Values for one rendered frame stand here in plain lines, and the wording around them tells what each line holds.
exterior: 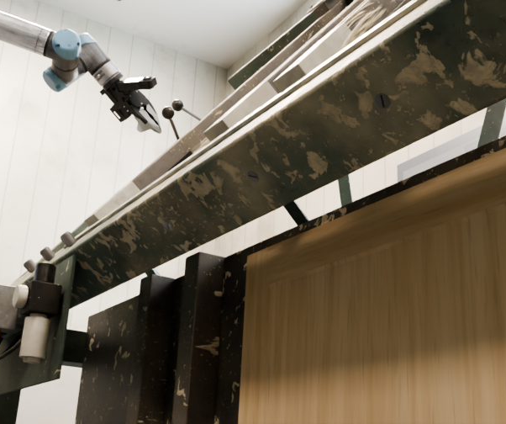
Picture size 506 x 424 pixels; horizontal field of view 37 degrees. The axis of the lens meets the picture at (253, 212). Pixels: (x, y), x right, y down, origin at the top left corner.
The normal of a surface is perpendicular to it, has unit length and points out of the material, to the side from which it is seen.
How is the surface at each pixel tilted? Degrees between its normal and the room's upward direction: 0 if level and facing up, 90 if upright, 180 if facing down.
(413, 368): 90
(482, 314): 90
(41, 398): 90
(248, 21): 180
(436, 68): 141
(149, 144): 90
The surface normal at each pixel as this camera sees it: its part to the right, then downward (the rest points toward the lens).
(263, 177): -0.57, 0.59
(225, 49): -0.05, 0.94
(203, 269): 0.54, -0.27
